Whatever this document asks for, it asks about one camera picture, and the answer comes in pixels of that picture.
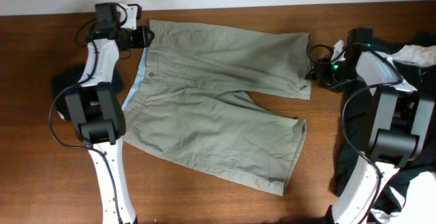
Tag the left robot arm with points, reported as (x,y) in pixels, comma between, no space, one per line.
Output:
(99,121)

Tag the khaki shorts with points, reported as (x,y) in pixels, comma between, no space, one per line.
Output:
(190,103)

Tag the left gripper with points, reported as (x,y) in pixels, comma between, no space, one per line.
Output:
(146,37)

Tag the black garment in pile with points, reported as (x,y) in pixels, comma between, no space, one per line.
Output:
(374,115)

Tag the white garment in pile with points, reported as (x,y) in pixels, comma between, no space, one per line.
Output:
(416,55)

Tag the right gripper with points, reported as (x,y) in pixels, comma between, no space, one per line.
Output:
(315,73)

